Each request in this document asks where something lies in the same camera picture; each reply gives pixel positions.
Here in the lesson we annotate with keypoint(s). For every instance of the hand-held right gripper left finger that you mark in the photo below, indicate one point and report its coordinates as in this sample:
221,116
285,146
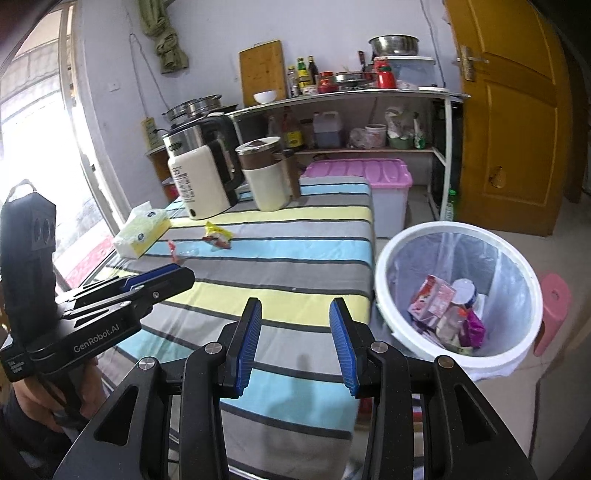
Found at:
247,350

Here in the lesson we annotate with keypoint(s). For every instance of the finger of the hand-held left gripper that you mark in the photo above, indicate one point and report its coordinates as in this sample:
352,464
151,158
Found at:
161,288
152,276

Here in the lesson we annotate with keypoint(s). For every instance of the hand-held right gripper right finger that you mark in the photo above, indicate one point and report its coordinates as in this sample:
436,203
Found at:
344,350

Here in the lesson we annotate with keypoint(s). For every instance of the white trash bin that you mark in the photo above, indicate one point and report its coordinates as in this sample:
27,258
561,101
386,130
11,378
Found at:
392,295

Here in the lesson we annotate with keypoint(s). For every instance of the red strawberry milk carton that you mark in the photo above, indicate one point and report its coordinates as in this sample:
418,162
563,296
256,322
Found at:
431,297

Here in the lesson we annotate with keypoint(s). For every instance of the clear plastic bottle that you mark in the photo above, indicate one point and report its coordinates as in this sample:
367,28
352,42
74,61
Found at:
450,325

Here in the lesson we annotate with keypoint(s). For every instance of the purple wrapper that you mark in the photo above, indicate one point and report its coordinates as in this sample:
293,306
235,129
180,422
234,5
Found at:
474,330

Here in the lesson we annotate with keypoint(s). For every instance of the white yogurt cup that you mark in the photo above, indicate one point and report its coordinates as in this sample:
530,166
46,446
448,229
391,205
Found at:
464,293

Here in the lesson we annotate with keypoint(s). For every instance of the person's left forearm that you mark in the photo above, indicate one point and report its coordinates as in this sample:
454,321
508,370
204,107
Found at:
23,443

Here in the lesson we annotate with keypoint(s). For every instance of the person's left hand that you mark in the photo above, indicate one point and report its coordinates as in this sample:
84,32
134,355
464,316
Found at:
93,387

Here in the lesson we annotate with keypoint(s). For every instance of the red wrapper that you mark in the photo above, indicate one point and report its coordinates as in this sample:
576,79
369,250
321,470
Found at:
171,249

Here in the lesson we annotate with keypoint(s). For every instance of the tissue pack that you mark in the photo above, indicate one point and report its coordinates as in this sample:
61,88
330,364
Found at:
138,233

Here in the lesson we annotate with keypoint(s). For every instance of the yellow wrapper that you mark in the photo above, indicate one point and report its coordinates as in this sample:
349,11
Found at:
217,230

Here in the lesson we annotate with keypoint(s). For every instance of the striped tablecloth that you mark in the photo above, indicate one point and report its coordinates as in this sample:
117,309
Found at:
286,258

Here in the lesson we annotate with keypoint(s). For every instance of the white electric kettle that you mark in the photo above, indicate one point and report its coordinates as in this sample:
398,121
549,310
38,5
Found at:
203,180

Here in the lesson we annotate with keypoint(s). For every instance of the yellow power strip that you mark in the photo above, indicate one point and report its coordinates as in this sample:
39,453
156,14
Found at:
148,134

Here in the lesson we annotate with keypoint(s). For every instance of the cream and brown lidded jug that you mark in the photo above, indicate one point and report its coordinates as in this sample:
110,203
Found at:
270,184

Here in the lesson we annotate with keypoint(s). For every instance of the window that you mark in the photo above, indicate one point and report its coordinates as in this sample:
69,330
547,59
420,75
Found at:
46,115

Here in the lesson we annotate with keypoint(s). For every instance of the steel pot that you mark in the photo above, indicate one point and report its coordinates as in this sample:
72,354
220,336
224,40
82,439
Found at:
194,108

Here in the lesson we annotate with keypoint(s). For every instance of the clear bin liner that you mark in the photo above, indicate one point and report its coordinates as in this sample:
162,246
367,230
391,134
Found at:
508,286

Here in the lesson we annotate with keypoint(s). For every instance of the pink lid storage box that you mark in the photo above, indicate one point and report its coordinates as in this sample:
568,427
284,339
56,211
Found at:
360,173

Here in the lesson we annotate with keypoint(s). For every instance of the yellow label bottle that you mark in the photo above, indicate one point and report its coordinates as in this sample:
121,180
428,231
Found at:
293,138

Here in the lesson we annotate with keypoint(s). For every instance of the white bowl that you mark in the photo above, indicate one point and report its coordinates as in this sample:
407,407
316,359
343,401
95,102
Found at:
265,97

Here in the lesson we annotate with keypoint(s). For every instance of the pink stool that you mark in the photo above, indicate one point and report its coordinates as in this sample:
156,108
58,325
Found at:
554,304

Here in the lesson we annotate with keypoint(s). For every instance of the white tub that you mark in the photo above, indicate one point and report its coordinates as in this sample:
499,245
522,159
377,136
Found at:
376,136

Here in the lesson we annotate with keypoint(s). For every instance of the hanging green cloth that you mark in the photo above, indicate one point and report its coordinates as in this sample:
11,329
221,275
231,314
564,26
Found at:
171,50

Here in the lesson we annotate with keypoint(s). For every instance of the wooden cutting board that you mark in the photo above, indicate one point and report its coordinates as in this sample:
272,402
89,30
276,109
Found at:
261,69

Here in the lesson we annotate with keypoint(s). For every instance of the plastic bag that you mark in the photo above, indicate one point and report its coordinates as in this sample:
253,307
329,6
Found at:
397,122

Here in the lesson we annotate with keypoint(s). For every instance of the red jar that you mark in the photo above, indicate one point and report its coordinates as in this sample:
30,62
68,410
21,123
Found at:
326,83

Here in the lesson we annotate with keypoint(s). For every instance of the dark sauce bottle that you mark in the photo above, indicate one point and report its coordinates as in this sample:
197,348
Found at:
313,71

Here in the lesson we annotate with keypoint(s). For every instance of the white kitchen shelf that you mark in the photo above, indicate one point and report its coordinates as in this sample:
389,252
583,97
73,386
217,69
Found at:
406,93

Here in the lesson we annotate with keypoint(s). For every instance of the steel pan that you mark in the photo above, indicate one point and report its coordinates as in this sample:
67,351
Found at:
351,78

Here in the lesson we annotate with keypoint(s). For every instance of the wooden door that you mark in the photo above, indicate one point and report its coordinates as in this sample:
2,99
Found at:
517,138

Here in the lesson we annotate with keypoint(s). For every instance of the red sauce bottle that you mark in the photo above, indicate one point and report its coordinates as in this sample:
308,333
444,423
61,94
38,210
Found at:
385,78

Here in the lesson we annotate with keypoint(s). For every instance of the white plastic container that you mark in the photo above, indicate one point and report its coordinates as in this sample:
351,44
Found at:
415,71

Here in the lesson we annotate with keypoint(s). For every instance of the steel bowl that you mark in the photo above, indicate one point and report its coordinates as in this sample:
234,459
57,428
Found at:
392,46

